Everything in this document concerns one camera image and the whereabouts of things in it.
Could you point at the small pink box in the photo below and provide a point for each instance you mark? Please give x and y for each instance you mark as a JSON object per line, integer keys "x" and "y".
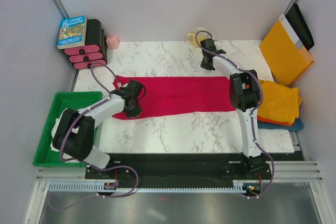
{"x": 112, "y": 41}

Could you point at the white slotted cable duct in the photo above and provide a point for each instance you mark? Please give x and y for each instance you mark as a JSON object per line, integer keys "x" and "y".
{"x": 103, "y": 187}

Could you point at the aluminium frame rail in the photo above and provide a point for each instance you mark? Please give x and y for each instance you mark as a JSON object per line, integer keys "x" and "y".
{"x": 285, "y": 171}

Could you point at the white crumpled t-shirt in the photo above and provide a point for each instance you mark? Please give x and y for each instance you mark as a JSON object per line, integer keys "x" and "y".
{"x": 53, "y": 132}

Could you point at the green plastic tray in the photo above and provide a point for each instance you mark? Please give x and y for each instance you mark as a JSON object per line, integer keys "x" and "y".
{"x": 44, "y": 156}

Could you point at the folded mustard yellow t-shirt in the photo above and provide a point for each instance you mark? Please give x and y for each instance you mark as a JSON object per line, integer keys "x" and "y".
{"x": 280, "y": 103}

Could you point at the yellow ceramic mug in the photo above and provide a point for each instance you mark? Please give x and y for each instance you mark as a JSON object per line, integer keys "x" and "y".
{"x": 191, "y": 37}

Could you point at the folded blue t-shirt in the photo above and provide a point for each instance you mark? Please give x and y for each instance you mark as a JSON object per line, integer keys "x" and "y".
{"x": 298, "y": 125}

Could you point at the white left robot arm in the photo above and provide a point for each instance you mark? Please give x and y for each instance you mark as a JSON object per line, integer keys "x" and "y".
{"x": 80, "y": 145}

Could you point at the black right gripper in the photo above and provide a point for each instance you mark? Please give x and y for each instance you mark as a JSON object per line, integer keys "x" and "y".
{"x": 206, "y": 66}

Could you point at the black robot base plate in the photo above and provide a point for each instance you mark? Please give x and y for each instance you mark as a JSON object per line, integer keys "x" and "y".
{"x": 169, "y": 171}

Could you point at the orange padded envelope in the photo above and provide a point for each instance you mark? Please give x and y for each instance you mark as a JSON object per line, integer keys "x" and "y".
{"x": 284, "y": 52}

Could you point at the black folder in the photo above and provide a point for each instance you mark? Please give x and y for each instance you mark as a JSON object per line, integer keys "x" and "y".
{"x": 298, "y": 23}

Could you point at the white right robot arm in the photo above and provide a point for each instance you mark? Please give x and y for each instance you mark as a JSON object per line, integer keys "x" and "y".
{"x": 245, "y": 93}

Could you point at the blue treehouse paperback book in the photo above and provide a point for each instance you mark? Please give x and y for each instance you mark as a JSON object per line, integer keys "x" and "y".
{"x": 72, "y": 32}

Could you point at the black pink drawer organizer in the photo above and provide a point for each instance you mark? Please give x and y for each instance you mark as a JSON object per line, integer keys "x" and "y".
{"x": 94, "y": 50}

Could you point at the crimson red t-shirt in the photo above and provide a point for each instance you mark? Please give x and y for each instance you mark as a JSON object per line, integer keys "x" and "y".
{"x": 166, "y": 96}

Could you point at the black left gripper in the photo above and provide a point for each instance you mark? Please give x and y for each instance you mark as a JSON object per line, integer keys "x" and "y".
{"x": 135, "y": 113}

